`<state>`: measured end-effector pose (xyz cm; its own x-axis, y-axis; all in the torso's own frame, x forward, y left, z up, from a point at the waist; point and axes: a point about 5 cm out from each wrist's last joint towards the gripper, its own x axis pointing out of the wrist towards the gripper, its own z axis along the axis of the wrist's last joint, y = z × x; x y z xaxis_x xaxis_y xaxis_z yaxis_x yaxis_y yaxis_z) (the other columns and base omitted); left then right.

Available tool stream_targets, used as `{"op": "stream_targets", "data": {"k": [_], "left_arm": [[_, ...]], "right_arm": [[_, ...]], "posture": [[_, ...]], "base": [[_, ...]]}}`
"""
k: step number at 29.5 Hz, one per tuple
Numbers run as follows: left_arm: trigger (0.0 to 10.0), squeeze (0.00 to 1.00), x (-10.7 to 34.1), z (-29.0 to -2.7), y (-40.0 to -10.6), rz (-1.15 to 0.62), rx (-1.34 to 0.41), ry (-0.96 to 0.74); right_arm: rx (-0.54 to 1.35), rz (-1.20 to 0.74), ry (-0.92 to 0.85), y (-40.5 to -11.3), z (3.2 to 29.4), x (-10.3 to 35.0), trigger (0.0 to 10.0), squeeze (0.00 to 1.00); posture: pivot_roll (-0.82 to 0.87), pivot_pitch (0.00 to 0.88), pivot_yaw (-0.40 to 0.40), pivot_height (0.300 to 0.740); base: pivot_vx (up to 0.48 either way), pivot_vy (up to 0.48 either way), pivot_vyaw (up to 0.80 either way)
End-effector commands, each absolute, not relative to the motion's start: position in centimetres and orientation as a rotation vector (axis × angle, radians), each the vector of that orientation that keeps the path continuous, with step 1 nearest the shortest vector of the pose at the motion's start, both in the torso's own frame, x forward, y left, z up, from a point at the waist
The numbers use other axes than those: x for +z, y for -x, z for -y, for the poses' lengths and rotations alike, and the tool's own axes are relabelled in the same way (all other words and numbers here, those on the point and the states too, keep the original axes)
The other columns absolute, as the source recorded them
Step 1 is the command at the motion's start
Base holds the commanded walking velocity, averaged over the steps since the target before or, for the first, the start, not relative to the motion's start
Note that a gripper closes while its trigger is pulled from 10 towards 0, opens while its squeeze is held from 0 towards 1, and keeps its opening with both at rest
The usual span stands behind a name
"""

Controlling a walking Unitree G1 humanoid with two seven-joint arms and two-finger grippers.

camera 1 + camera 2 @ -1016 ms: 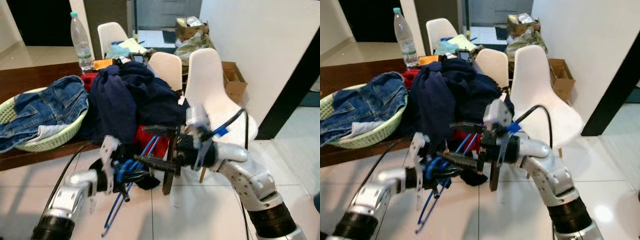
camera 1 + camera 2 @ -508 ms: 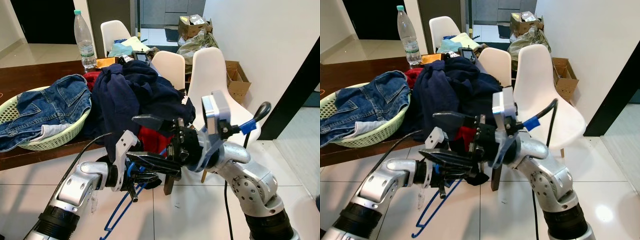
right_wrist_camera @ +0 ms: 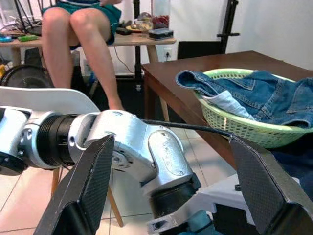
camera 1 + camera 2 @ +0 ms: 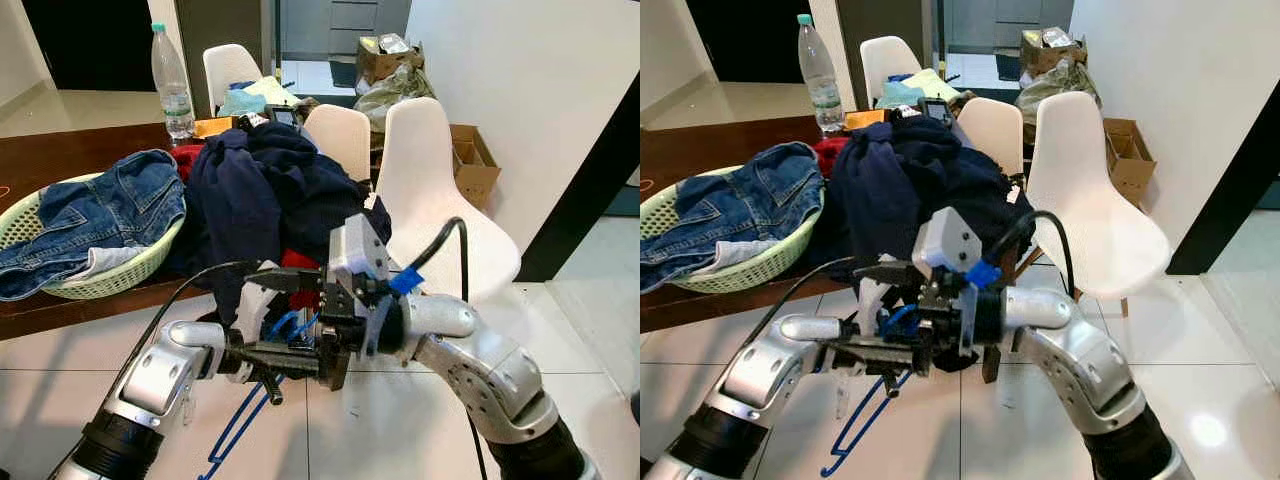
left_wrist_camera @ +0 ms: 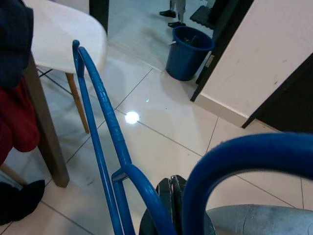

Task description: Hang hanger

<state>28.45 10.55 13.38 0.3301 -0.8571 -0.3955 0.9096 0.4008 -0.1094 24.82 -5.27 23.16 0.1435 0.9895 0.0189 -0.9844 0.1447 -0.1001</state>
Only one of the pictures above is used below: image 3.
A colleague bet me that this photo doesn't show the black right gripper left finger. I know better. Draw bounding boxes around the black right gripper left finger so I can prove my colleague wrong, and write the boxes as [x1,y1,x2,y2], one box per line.
[34,134,115,235]

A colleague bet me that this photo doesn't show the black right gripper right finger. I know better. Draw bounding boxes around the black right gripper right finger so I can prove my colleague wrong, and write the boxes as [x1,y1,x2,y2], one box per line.
[229,136,313,235]

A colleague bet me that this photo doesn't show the blue denim shorts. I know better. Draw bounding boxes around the blue denim shorts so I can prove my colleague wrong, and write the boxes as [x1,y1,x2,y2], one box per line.
[175,70,313,129]

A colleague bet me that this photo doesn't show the navy blue garment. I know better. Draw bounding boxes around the navy blue garment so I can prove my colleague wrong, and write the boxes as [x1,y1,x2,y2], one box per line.
[270,133,313,199]

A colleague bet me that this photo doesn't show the green plastic basket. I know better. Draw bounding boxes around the green plastic basket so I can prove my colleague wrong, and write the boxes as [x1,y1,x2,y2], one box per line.
[194,68,313,150]

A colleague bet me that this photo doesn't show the white chair with wooden legs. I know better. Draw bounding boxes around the white chair with wooden legs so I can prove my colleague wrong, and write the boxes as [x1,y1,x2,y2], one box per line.
[0,85,125,228]

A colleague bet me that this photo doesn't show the black floor fan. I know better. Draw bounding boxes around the black floor fan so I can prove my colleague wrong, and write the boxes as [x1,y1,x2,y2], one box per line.
[0,64,56,89]

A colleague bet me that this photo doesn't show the black stand pole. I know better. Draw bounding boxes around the black stand pole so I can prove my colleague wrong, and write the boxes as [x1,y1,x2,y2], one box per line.
[132,0,144,93]

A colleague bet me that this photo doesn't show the person in teal shorts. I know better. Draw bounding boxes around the person in teal shorts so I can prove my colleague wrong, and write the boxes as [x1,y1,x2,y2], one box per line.
[41,0,126,111]

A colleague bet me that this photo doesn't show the dark brown wooden table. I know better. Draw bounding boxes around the dark brown wooden table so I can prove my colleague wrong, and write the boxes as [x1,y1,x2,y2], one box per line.
[141,50,313,172]

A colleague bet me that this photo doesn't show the black flat panel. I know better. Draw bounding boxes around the black flat panel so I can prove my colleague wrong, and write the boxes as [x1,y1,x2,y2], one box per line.
[178,40,226,61]

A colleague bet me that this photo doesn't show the light wooden desk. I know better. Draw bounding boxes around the light wooden desk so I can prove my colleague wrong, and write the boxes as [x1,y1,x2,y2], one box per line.
[0,31,177,68]

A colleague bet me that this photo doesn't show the green plastic item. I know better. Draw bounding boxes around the green plastic item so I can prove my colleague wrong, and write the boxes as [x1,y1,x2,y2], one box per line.
[17,35,40,42]

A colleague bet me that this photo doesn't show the black wallet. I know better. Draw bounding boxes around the black wallet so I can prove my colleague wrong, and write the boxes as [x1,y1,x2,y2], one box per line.
[115,26,133,36]

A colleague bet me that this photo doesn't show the black tripod stand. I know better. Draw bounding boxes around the black tripod stand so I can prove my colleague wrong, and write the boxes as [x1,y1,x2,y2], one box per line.
[216,0,242,54]

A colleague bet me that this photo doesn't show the black rectangular case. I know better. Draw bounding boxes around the black rectangular case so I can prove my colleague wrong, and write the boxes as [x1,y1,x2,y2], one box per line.
[148,28,175,41]

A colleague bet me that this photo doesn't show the glass bowl of snacks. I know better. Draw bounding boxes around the glass bowl of snacks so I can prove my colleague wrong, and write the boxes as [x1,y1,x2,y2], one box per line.
[132,12,154,32]

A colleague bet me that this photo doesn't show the clear jar with red contents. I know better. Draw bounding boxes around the clear jar with red contents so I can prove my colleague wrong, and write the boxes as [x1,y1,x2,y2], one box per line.
[152,0,171,29]

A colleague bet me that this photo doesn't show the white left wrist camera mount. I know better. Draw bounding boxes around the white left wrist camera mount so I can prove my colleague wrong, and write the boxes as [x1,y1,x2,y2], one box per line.
[147,172,301,235]

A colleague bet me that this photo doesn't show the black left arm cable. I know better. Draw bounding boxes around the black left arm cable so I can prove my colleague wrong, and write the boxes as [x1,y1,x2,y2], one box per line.
[141,118,234,141]

